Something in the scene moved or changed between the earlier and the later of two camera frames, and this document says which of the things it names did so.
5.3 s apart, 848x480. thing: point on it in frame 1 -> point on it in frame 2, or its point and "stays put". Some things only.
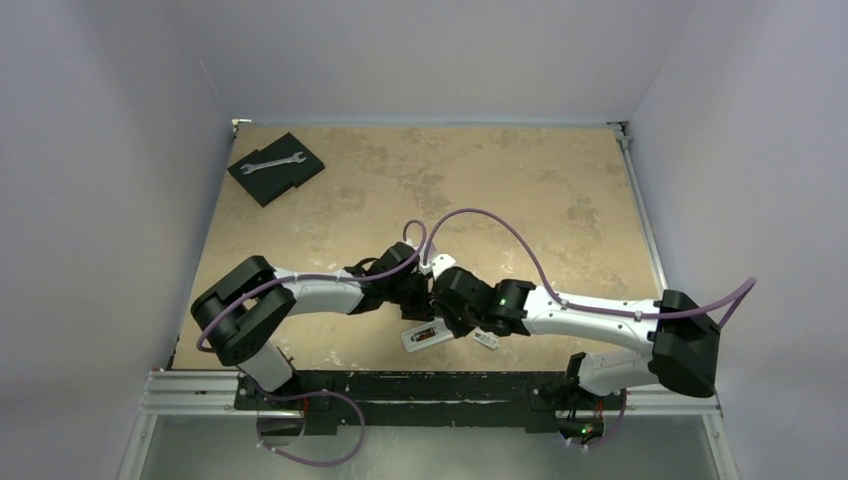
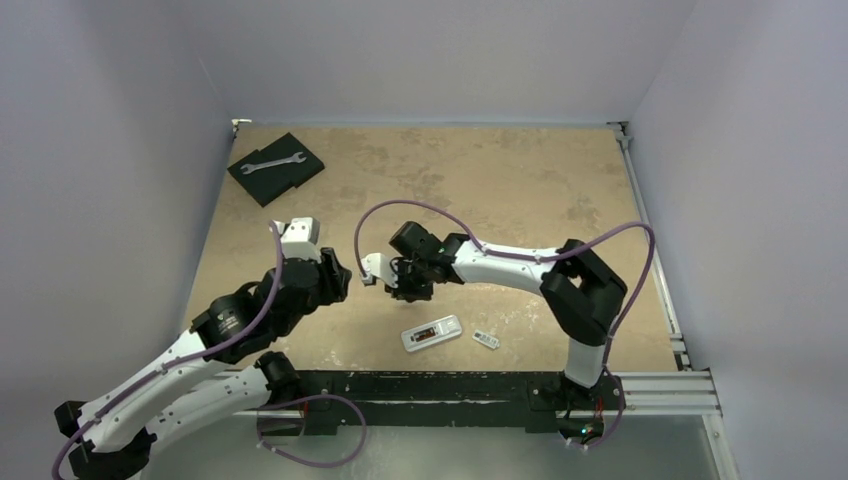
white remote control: [425, 335] stays put
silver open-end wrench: [296, 158] stays put
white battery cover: [490, 339] stays put
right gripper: [445, 307] -> [403, 279]
